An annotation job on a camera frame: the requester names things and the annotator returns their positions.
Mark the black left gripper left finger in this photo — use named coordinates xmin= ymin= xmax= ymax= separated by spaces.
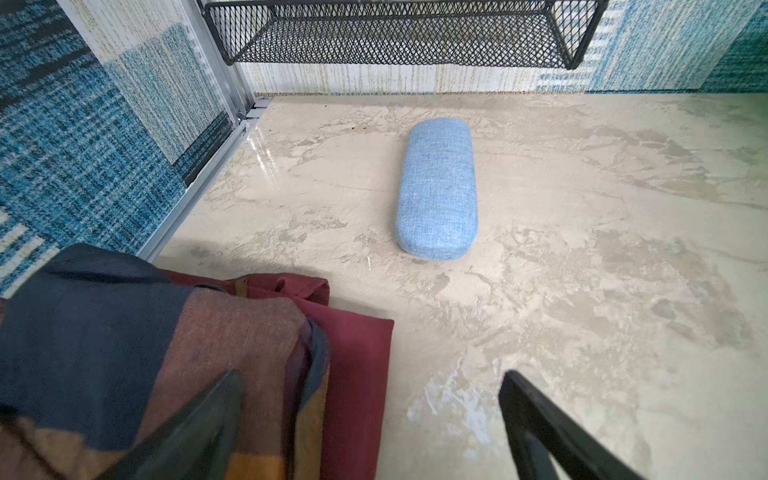
xmin=100 ymin=370 xmax=243 ymax=479

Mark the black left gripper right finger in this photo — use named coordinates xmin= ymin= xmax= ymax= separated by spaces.
xmin=498 ymin=370 xmax=640 ymax=479

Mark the multicolour patchwork folded shirt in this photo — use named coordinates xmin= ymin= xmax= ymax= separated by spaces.
xmin=1 ymin=244 xmax=329 ymax=479

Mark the maroon folded shirt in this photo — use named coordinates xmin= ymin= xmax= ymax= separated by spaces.
xmin=167 ymin=271 xmax=394 ymax=479

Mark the blue fabric glasses case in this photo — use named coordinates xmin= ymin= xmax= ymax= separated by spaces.
xmin=395 ymin=118 xmax=478 ymax=261

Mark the black wire mesh shelf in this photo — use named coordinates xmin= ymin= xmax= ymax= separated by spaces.
xmin=200 ymin=1 xmax=608 ymax=70

